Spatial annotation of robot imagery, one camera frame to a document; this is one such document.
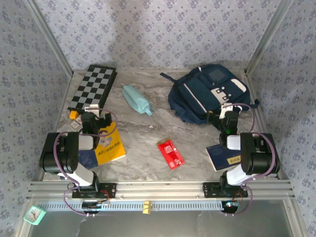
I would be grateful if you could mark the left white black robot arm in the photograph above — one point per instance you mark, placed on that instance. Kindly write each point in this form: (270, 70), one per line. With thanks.
(59, 155)

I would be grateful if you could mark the light blue pencil case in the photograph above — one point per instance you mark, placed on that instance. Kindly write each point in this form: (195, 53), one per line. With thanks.
(134, 98)

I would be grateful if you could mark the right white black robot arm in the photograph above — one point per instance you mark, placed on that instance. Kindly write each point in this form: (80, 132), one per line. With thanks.
(256, 155)

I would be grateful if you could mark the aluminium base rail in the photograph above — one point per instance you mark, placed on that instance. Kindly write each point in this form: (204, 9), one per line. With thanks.
(160, 190)

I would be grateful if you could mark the small yellow block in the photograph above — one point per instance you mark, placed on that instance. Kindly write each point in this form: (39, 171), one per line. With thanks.
(73, 114)

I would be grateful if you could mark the black grey chessboard box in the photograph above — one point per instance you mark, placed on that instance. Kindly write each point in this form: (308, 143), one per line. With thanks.
(93, 89)

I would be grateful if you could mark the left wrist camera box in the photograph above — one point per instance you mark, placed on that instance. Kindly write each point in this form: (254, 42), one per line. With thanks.
(91, 108)

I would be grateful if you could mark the aluminium frame post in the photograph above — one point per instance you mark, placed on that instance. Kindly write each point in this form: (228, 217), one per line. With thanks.
(267, 37)
(50, 37)

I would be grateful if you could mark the playing card box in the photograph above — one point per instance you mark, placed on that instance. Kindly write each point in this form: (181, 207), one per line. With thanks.
(75, 124)

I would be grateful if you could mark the red packet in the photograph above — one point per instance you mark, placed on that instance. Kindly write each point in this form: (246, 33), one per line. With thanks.
(170, 153)

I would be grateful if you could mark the mint green alarm clock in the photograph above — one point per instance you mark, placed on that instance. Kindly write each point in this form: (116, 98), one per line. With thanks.
(34, 215)

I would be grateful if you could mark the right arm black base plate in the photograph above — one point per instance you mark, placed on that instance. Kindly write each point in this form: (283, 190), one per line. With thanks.
(209, 189)

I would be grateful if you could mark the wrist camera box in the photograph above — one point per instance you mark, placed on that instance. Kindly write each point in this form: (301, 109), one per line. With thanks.
(91, 108)
(225, 108)

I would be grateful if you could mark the small brass clip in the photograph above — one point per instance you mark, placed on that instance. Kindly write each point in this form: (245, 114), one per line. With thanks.
(147, 207)

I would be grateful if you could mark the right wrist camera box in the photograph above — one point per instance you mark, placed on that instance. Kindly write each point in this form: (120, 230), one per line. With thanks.
(225, 108)

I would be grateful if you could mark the navy blue student backpack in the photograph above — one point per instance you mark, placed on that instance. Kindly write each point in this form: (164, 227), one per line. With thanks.
(195, 98)

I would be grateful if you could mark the aluminium side rail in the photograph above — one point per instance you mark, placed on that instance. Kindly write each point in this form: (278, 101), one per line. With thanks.
(59, 116)
(263, 123)

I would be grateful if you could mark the yellow cover book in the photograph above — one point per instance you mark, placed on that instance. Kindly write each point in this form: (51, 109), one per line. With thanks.
(111, 150)

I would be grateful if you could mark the navy notebook yellow label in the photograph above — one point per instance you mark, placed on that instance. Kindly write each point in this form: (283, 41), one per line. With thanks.
(87, 159)
(219, 158)

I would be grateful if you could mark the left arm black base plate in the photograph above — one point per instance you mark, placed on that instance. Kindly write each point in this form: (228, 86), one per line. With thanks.
(109, 190)

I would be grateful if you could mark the small circuit board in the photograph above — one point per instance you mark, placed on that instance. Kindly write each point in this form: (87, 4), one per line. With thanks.
(230, 204)
(98, 203)

